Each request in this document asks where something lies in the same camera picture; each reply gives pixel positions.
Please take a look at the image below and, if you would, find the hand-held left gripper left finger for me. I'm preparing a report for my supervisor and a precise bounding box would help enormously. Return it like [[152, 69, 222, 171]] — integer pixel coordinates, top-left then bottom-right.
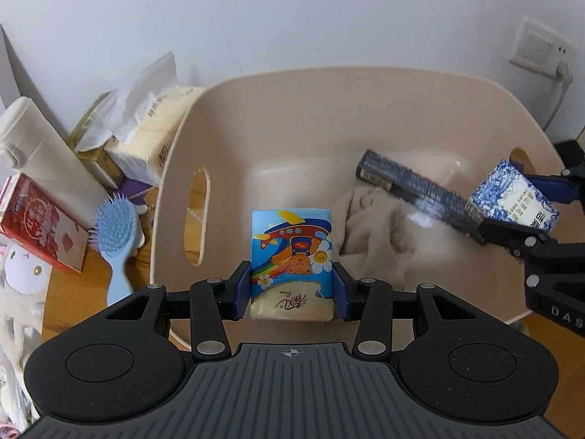
[[94, 261, 252, 362]]

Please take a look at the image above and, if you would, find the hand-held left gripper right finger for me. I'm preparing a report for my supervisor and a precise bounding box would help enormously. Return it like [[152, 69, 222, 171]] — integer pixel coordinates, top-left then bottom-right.
[[333, 262, 497, 358]]

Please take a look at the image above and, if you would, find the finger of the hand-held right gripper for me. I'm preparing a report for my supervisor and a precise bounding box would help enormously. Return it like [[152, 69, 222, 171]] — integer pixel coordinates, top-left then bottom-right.
[[508, 149, 585, 205], [476, 218, 585, 263]]

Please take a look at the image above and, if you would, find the blue white patterned box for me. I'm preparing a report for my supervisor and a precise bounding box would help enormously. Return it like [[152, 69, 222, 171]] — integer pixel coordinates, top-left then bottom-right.
[[465, 159, 561, 234]]

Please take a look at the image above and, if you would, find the cartoon printed tissue pack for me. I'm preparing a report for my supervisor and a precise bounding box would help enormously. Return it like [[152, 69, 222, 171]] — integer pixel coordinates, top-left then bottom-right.
[[250, 209, 334, 322]]

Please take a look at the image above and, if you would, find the beige plastic basket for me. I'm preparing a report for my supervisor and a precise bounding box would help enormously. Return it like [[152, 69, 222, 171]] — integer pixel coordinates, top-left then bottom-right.
[[150, 68, 567, 344]]

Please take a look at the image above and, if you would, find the wooden desktop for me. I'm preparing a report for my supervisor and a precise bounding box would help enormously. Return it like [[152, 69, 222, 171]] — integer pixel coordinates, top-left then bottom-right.
[[40, 178, 585, 439]]

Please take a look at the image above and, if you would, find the beige cloth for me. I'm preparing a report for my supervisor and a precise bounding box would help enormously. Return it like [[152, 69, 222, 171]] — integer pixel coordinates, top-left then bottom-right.
[[331, 187, 462, 291]]

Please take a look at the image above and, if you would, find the dark long box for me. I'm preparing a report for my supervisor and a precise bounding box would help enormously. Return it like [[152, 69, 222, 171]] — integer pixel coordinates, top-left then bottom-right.
[[355, 149, 487, 244]]

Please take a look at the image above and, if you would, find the white plug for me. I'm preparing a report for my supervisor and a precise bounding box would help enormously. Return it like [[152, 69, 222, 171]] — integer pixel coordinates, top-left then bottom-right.
[[555, 61, 575, 87]]

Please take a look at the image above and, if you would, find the light blue hairbrush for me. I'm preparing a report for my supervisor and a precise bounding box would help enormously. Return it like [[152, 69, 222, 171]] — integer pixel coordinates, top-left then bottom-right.
[[89, 194, 146, 307]]

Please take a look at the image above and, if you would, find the cream soft tissue pack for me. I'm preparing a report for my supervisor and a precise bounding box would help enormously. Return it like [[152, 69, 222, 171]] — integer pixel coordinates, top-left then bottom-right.
[[94, 50, 206, 188]]

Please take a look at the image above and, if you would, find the gold tissue pack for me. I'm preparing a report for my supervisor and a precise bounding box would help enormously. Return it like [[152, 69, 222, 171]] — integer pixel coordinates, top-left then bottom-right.
[[68, 94, 126, 188]]

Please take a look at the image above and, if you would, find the red carton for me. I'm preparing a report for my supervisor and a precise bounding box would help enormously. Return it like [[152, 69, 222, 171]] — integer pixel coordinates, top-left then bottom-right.
[[0, 174, 90, 275]]

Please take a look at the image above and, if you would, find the white plush sheep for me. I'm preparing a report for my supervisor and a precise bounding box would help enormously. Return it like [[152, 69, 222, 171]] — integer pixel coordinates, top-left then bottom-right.
[[0, 240, 53, 357]]

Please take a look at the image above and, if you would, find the white pillow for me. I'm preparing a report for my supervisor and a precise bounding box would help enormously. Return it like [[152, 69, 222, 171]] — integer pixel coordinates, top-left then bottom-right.
[[0, 352, 41, 439]]

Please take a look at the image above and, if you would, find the white thermos bottle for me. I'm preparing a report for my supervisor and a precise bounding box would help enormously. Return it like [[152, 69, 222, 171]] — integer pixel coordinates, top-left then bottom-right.
[[0, 97, 99, 229]]

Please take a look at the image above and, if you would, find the white power cable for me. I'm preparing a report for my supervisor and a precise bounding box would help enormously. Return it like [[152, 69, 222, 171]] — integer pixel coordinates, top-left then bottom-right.
[[544, 80, 567, 131]]

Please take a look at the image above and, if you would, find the white wall socket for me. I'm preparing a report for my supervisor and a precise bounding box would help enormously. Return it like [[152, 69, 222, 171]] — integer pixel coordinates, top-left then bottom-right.
[[509, 16, 574, 76]]

